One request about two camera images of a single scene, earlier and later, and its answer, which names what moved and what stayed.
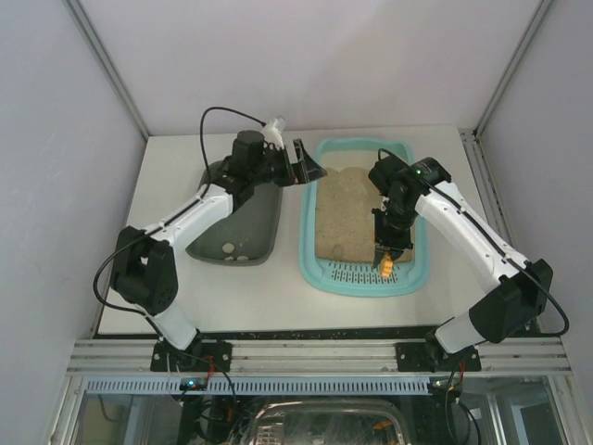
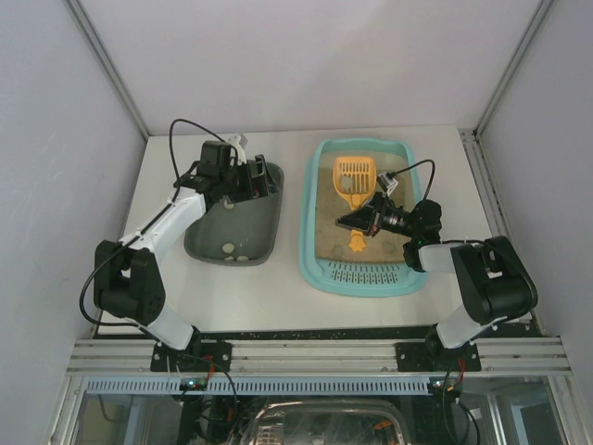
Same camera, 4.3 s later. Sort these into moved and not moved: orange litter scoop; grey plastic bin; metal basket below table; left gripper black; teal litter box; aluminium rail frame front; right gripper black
Moved: left gripper black; right gripper black; orange litter scoop
Not moved: aluminium rail frame front; metal basket below table; teal litter box; grey plastic bin
